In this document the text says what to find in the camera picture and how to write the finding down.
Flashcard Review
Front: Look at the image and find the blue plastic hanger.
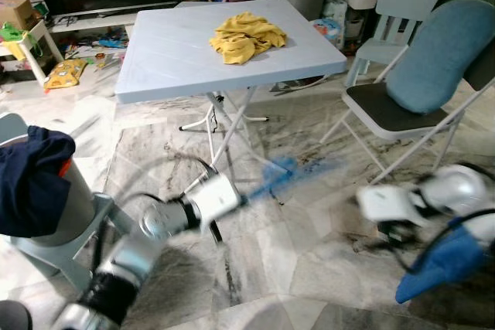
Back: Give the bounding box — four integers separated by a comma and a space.
241, 156, 347, 206

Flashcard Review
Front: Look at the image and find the yellow knit cardigan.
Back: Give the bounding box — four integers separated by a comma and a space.
210, 12, 288, 66

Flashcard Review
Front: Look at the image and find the navy blue garment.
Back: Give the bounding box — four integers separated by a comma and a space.
0, 125, 77, 239

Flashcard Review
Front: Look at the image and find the blue chair cushion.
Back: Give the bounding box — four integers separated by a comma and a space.
385, 0, 495, 115

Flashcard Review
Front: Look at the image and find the blue wipes packet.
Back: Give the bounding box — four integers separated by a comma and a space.
312, 17, 347, 50

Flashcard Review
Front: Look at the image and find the white folding table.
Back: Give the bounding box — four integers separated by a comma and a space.
114, 0, 349, 192

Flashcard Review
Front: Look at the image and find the white laundry basket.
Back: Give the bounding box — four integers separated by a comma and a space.
43, 156, 100, 247

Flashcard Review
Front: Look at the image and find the yellow floor toy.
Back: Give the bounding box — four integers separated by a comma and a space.
44, 58, 88, 91

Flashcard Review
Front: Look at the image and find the white television stand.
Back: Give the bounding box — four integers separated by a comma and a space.
43, 2, 186, 37

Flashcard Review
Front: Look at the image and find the white toy table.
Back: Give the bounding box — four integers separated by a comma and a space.
0, 19, 64, 87

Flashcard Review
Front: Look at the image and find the brown cardboard box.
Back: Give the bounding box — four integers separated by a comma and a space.
0, 0, 38, 31

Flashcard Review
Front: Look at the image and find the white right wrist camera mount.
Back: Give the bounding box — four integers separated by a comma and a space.
357, 183, 425, 227

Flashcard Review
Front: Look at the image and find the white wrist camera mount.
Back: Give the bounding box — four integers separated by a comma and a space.
357, 183, 425, 227
186, 173, 243, 228

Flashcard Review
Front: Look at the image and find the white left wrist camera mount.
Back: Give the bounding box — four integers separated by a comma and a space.
186, 173, 243, 228

